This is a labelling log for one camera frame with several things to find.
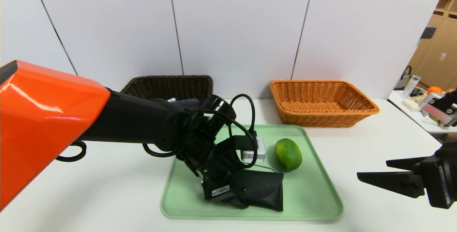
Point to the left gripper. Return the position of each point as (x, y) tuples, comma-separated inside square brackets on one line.
[(219, 191)]

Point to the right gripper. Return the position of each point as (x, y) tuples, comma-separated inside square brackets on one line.
[(441, 183)]

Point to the black leather pouch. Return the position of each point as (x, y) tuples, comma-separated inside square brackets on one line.
[(264, 189)]

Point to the grey towel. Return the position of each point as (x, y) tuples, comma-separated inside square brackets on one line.
[(187, 102)]

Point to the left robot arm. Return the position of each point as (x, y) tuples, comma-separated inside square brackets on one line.
[(46, 117)]

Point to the orange wicker basket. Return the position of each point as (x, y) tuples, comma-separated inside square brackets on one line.
[(321, 117)]

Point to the dark brown wicker basket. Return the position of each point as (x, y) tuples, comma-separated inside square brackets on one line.
[(160, 85)]

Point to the white side table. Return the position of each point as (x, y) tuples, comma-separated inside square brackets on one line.
[(403, 116)]

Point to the white wedge piece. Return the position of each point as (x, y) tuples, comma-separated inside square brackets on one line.
[(427, 120)]

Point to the white rectangular block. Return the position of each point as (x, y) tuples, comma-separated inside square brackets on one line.
[(410, 105)]

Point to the green citrus fruit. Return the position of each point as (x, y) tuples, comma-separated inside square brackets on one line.
[(287, 155)]

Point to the tan bread roll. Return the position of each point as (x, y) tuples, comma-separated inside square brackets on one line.
[(418, 99)]

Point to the light green plastic tray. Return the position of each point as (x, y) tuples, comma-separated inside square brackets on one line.
[(314, 196)]

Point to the silver bottle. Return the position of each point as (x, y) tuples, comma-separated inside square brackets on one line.
[(411, 86)]

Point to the orange tangerine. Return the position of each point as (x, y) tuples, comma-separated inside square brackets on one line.
[(434, 89)]

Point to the black bag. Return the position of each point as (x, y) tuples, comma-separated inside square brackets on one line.
[(401, 80)]

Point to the wooden cabinet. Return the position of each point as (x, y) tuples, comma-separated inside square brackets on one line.
[(439, 67)]

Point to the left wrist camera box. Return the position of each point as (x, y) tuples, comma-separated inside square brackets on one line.
[(256, 150)]

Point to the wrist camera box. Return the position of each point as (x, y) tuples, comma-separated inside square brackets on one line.
[(256, 150), (439, 112)]

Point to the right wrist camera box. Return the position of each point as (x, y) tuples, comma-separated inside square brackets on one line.
[(439, 112)]

